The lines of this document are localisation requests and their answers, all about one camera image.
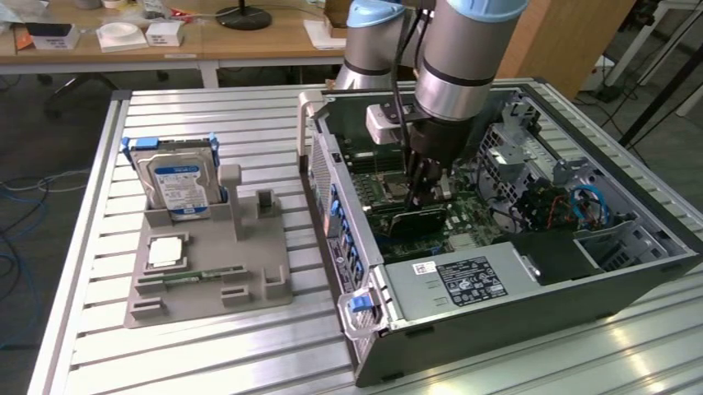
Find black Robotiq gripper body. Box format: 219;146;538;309
407;116;475;166

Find black graphics card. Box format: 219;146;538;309
373;205;450;241

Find CPU socket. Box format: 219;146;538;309
378;170;411;202

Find green motherboard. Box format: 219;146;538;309
343;135;514;264

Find blue card retention clips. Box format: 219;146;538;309
327;183;366;285

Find grey power supply unit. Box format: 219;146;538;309
383;241;545;323

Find wooden cabinet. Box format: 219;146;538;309
494;0;642;100

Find white paper booklet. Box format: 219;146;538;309
303;19;349;51

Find brown cardboard box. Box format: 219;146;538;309
323;0;354;29

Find open dark PC case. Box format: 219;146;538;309
297;77;703;388

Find metal disk bay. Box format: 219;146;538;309
574;220;663;275

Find black slanted stand pole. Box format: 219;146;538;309
619;12;703;147

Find wooden desk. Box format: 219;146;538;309
0;0;502;88

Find hard disk in blue caddy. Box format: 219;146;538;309
120;133;222;222

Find grey plastic parts rack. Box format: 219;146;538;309
124;163;297;330

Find black round lamp base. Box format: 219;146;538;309
215;0;274;30

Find silver CPU chip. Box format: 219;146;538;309
147;237;186;269

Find green RAM stick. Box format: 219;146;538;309
139;265;247;286

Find plain white cardboard box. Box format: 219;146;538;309
145;21;186;47

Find white round bowl box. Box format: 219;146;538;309
96;22;151;53

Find black office chair base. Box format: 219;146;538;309
38;72;120;120

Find white box with black lid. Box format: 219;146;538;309
26;22;82;51

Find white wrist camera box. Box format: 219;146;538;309
365;104;422;146

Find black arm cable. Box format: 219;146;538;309
391;0;437;150

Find red and orange wires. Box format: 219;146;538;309
549;194;579;228

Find blue SATA wire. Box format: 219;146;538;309
569;184;614;228

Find white table frame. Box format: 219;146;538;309
603;0;703;117

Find blue floor cables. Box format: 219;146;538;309
0;176;52;351

